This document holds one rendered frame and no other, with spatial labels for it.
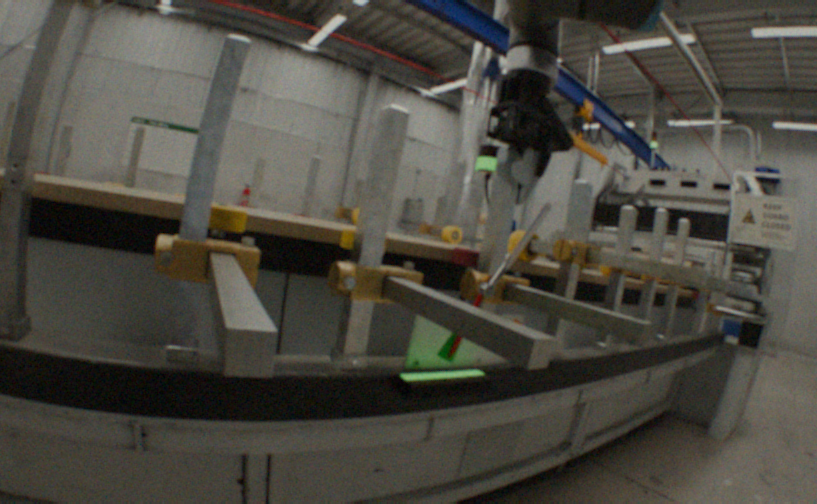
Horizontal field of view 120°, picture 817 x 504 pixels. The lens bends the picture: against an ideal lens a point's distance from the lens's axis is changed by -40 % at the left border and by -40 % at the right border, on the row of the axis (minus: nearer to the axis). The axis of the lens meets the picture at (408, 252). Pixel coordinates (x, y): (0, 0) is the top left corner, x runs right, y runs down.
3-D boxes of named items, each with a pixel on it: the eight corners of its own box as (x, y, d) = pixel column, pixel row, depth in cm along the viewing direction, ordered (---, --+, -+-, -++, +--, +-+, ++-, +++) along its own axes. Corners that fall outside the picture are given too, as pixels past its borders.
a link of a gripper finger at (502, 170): (484, 198, 61) (494, 143, 61) (509, 205, 64) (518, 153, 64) (498, 198, 58) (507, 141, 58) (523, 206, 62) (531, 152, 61)
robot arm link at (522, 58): (530, 74, 65) (571, 64, 57) (528, 97, 65) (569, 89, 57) (496, 54, 60) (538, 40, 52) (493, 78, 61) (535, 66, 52)
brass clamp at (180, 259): (256, 290, 47) (261, 251, 46) (152, 278, 40) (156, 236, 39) (250, 280, 52) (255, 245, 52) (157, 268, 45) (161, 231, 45)
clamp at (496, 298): (524, 305, 73) (530, 280, 73) (474, 302, 66) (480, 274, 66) (504, 299, 78) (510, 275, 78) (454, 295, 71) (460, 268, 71)
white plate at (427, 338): (514, 363, 74) (526, 316, 74) (405, 370, 61) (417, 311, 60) (512, 362, 75) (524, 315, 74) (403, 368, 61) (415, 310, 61)
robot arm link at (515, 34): (510, -16, 55) (515, 14, 64) (503, 41, 55) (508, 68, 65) (564, -11, 52) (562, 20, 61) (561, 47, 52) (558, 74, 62)
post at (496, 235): (474, 396, 71) (524, 149, 68) (460, 398, 69) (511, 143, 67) (463, 389, 74) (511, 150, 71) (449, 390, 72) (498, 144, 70)
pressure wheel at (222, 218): (246, 279, 59) (257, 209, 58) (216, 284, 51) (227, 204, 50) (210, 269, 60) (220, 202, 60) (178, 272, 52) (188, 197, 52)
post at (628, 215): (601, 375, 97) (637, 208, 95) (595, 376, 95) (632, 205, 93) (591, 371, 100) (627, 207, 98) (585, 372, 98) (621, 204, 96)
